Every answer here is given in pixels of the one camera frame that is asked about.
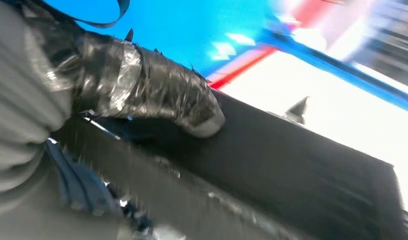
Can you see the blue metal shelf rack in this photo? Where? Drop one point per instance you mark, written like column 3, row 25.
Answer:
column 174, row 33

